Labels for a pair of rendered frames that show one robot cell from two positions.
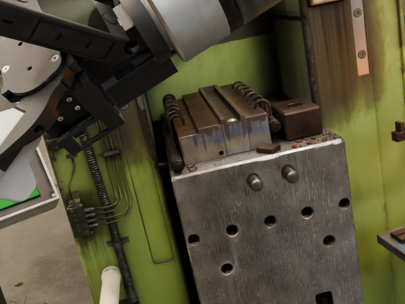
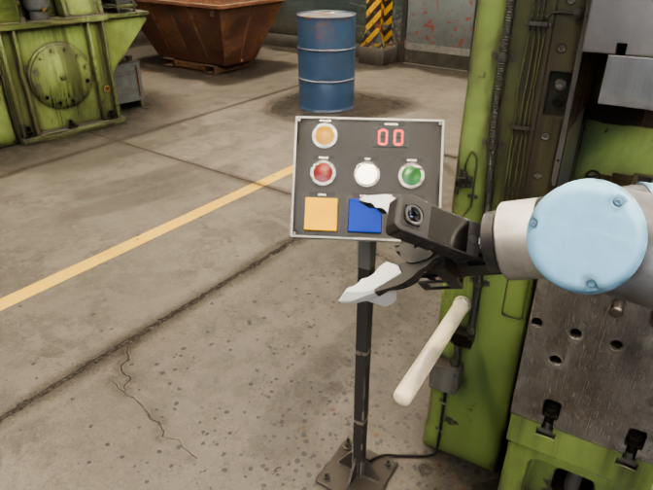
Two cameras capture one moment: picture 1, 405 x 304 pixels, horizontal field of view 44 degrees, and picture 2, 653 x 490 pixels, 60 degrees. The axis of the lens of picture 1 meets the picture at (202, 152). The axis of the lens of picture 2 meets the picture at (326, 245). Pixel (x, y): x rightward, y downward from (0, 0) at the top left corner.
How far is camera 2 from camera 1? 0.38 m
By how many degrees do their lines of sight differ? 33
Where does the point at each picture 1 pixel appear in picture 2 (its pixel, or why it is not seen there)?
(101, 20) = (465, 240)
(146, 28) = (488, 258)
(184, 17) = (512, 266)
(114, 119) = (455, 285)
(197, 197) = (557, 292)
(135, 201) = not seen: hidden behind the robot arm
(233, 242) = (571, 343)
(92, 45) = (452, 255)
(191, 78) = (635, 157)
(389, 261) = not seen: outside the picture
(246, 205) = (600, 322)
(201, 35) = (522, 276)
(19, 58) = not seen: hidden behind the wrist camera
